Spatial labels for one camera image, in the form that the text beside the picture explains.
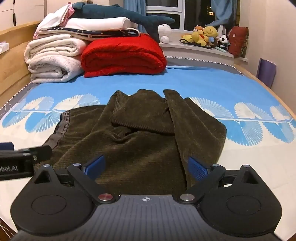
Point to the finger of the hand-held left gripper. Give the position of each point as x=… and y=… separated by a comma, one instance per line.
x=41, y=151

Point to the blue curtain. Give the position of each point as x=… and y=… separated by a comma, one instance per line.
x=223, y=11
x=135, y=7

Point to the navy patterned folded blanket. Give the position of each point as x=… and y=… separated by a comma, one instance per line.
x=104, y=33

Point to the white windowsill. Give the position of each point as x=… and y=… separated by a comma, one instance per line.
x=185, y=49

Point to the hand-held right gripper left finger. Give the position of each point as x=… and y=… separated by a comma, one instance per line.
x=94, y=167

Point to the blue white fan-print bed sheet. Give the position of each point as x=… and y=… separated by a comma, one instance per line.
x=208, y=83

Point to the white and pink folded cloth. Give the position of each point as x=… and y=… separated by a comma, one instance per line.
x=55, y=18

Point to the orange plush toy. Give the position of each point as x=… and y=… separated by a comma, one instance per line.
x=198, y=29

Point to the white wardrobe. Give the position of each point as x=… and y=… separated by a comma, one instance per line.
x=23, y=11

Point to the panda plush toy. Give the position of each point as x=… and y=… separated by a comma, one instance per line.
x=223, y=41

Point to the white-framed window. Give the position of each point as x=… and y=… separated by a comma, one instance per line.
x=194, y=11

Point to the blue shark plush toy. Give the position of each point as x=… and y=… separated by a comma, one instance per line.
x=111, y=12

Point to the yellow bear plush toy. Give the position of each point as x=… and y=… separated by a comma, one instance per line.
x=211, y=31

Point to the red folded blanket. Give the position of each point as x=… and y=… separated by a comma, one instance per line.
x=122, y=53

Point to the yellow floppy plush toy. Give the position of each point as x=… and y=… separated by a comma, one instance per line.
x=195, y=38

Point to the white folded quilt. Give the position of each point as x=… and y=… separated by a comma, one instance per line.
x=50, y=60

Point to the white folded sheet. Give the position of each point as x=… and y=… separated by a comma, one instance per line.
x=97, y=23

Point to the white plush toy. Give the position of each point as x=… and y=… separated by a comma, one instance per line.
x=164, y=30

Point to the small white box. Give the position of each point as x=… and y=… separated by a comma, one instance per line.
x=3, y=47

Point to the dark red cushion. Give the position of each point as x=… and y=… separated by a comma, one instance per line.
x=239, y=41

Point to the purple bag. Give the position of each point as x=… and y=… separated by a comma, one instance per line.
x=266, y=71

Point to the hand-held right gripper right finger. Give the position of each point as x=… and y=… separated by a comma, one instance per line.
x=196, y=169

